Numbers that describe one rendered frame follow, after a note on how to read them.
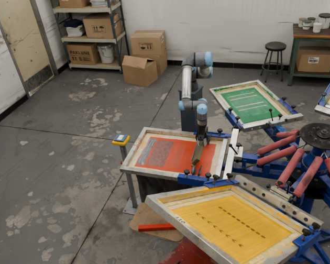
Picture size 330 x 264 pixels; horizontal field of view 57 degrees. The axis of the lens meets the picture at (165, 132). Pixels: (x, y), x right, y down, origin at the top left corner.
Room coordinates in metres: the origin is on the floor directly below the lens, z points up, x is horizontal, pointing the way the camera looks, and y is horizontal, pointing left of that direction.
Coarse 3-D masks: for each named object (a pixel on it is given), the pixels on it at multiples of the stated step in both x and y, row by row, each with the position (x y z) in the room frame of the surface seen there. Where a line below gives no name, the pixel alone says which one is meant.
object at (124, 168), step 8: (144, 128) 2.33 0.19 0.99; (152, 128) 2.32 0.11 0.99; (144, 136) 2.25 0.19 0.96; (184, 136) 2.19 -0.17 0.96; (192, 136) 2.16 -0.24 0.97; (136, 144) 2.11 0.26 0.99; (224, 144) 1.98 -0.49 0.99; (224, 152) 1.88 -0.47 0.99; (128, 160) 1.90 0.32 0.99; (120, 168) 1.82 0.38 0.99; (128, 168) 1.81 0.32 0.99; (136, 168) 1.80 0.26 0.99; (216, 168) 1.70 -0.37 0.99; (152, 176) 1.72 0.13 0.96; (160, 176) 1.70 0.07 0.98; (168, 176) 1.67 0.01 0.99; (176, 176) 1.67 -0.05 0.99
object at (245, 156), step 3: (243, 153) 1.78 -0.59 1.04; (246, 153) 1.78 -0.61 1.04; (243, 156) 1.75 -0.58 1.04; (246, 156) 1.75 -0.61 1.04; (249, 156) 1.75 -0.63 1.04; (252, 156) 1.74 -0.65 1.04; (255, 156) 1.74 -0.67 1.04; (243, 159) 1.74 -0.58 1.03; (246, 159) 1.73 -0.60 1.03; (249, 159) 1.72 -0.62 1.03; (252, 159) 1.71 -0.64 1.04; (255, 159) 1.71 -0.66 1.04; (246, 162) 1.73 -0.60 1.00; (249, 162) 1.72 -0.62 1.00; (252, 162) 1.71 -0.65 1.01; (255, 162) 1.70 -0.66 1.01
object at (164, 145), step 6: (156, 138) 2.21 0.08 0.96; (162, 138) 2.20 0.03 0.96; (156, 144) 2.12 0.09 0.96; (162, 144) 2.11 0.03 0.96; (168, 144) 2.11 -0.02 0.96; (186, 144) 2.08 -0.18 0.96; (192, 144) 2.07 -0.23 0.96; (210, 144) 2.05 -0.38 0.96; (156, 150) 2.04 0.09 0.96; (162, 150) 2.03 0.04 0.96; (168, 150) 2.02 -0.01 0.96; (186, 150) 1.99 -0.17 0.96; (192, 150) 1.99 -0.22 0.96; (204, 150) 1.97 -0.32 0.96; (210, 150) 1.96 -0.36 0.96; (204, 156) 1.90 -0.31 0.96; (210, 156) 1.89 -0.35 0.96
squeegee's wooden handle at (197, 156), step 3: (201, 141) 1.93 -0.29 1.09; (201, 144) 1.88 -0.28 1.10; (198, 147) 1.88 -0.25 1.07; (201, 147) 1.84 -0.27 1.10; (198, 150) 1.83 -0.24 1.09; (201, 150) 1.81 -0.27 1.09; (195, 153) 1.82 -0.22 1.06; (198, 153) 1.77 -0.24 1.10; (201, 153) 1.78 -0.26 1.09; (195, 156) 1.77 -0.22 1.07; (198, 156) 1.74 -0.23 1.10; (195, 159) 1.72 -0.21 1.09; (198, 159) 1.71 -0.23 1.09; (192, 162) 1.73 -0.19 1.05; (195, 162) 1.72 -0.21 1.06
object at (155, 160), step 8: (152, 152) 2.01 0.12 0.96; (152, 160) 1.91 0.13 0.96; (160, 160) 1.90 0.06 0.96; (184, 160) 1.87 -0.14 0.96; (200, 160) 1.85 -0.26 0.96; (208, 160) 1.84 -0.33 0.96; (152, 168) 1.82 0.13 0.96; (160, 168) 1.81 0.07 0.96; (168, 168) 1.80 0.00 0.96; (176, 168) 1.79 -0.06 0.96; (184, 168) 1.78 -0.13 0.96; (208, 168) 1.75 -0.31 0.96
